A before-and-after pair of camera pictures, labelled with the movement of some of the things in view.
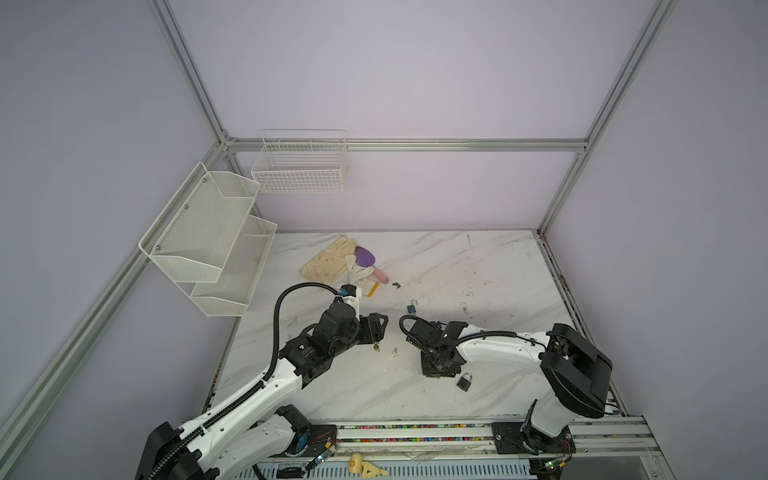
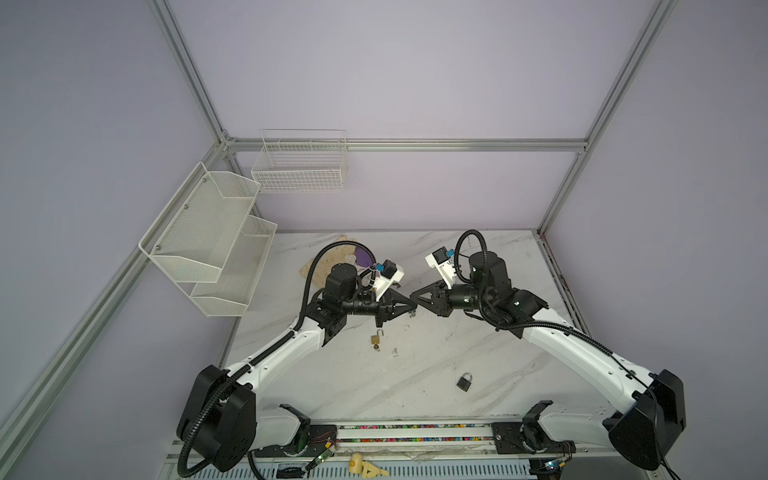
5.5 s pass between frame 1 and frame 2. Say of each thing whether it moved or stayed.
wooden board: stayed
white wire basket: stayed
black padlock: stayed
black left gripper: moved
